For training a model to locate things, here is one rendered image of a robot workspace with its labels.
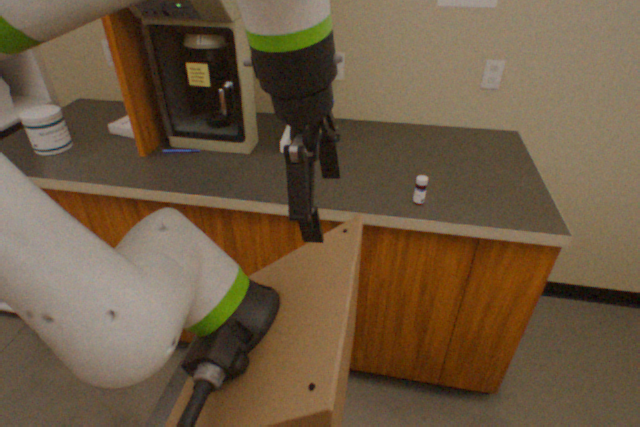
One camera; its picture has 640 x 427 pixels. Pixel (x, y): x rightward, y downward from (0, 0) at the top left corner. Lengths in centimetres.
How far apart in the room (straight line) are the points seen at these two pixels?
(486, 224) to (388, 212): 28
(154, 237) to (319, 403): 30
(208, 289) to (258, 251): 84
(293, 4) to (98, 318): 37
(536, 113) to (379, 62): 68
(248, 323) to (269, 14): 45
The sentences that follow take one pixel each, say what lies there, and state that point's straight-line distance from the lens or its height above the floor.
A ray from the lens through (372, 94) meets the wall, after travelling 184.
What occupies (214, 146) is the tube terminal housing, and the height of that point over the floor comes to 96.
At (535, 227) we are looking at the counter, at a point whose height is 94.
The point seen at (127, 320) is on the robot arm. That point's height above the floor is 132.
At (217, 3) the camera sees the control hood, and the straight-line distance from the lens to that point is 133.
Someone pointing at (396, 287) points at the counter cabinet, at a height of 62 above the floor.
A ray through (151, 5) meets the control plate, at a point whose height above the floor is 146.
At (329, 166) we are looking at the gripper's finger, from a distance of 66.
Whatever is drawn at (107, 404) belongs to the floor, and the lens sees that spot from 210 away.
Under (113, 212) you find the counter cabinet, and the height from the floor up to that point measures 80.
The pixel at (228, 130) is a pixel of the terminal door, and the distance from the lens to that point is 154.
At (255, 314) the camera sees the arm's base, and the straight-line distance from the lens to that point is 67.
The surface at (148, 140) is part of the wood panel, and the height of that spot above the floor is 99.
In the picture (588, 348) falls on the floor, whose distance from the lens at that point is 242.
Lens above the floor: 167
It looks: 34 degrees down
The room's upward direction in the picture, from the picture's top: straight up
